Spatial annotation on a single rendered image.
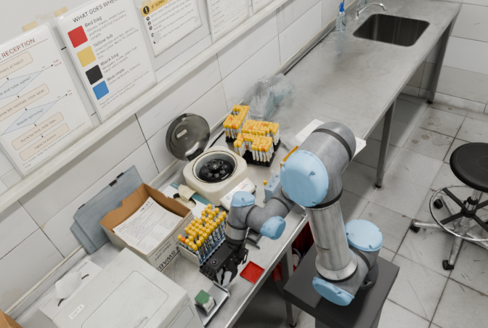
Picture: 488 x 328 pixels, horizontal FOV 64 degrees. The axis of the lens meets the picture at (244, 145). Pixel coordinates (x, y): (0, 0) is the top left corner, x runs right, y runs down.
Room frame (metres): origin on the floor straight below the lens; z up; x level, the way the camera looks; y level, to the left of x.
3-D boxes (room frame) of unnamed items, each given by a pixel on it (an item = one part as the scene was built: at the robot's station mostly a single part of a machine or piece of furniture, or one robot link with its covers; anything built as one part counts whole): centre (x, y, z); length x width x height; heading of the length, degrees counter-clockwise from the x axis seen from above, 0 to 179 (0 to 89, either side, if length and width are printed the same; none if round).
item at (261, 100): (1.70, -0.11, 0.97); 0.26 x 0.17 x 0.19; 153
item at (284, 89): (1.82, -0.25, 0.94); 0.20 x 0.17 x 0.14; 118
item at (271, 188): (1.09, -0.10, 0.92); 0.10 x 0.07 x 0.10; 143
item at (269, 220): (0.75, -0.04, 1.17); 0.11 x 0.11 x 0.08; 46
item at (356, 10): (2.58, -1.06, 0.94); 0.24 x 0.17 x 0.14; 47
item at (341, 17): (2.45, -0.80, 0.97); 0.08 x 0.07 x 0.20; 140
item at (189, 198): (1.10, 0.28, 0.92); 0.24 x 0.12 x 0.10; 47
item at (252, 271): (0.75, 0.05, 0.88); 0.07 x 0.07 x 0.01; 47
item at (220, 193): (1.20, 0.13, 0.94); 0.30 x 0.24 x 0.12; 38
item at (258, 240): (0.89, 0.02, 0.89); 0.09 x 0.05 x 0.04; 49
